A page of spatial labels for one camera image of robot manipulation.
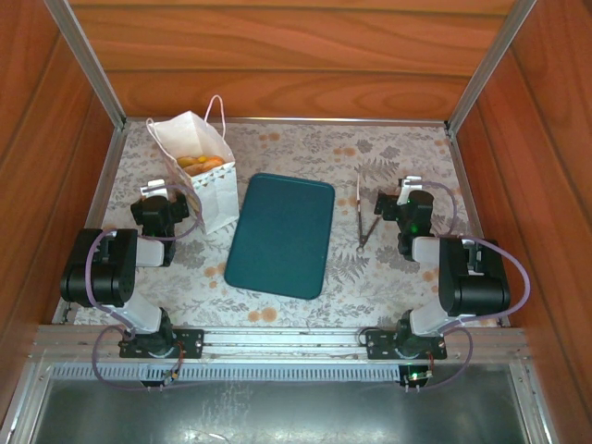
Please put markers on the aluminium frame post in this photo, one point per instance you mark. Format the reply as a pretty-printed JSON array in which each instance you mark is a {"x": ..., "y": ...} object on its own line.
[
  {"x": 83, "y": 60},
  {"x": 490, "y": 65}
]

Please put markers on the teal plastic tray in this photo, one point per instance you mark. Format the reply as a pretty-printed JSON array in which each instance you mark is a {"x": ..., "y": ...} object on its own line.
[{"x": 277, "y": 236}]

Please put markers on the aluminium table edge strip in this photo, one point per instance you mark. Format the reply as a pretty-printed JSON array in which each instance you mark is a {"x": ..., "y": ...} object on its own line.
[
  {"x": 111, "y": 166},
  {"x": 324, "y": 121},
  {"x": 464, "y": 178}
]

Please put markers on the sugared oval fake bread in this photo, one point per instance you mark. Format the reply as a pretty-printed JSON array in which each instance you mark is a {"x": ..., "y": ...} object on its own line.
[{"x": 213, "y": 163}]

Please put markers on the grey metal sheet panel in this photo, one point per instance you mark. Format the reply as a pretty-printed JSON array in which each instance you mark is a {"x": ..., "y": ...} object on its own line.
[{"x": 277, "y": 416}]

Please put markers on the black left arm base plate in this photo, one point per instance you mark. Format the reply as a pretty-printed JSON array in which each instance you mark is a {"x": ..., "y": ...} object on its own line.
[{"x": 189, "y": 344}]

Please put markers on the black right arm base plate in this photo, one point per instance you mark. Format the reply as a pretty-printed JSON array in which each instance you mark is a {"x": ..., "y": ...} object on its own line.
[{"x": 379, "y": 344}]

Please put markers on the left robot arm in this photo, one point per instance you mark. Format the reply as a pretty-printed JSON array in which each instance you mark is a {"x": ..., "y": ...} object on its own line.
[{"x": 102, "y": 273}]

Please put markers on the white paper gift bag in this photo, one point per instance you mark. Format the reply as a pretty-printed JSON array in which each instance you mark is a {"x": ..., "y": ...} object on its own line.
[{"x": 217, "y": 203}]

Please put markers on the aluminium mounting rail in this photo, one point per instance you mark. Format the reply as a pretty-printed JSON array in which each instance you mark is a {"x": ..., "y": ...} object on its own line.
[{"x": 277, "y": 342}]

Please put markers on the shell-shaped fake bread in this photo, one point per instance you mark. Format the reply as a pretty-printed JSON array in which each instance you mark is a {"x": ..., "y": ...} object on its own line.
[{"x": 186, "y": 162}]

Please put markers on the tongs with white tips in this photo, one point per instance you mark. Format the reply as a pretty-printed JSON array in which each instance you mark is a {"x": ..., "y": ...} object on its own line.
[{"x": 361, "y": 240}]

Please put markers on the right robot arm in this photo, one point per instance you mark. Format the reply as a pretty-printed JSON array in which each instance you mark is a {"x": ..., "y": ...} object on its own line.
[{"x": 476, "y": 282}]

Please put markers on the small circuit board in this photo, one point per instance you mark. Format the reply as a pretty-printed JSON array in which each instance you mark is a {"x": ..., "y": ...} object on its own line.
[
  {"x": 416, "y": 377},
  {"x": 170, "y": 377}
]

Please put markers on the twisted golden fake bun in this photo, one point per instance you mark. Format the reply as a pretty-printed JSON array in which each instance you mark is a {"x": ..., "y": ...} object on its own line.
[{"x": 195, "y": 169}]

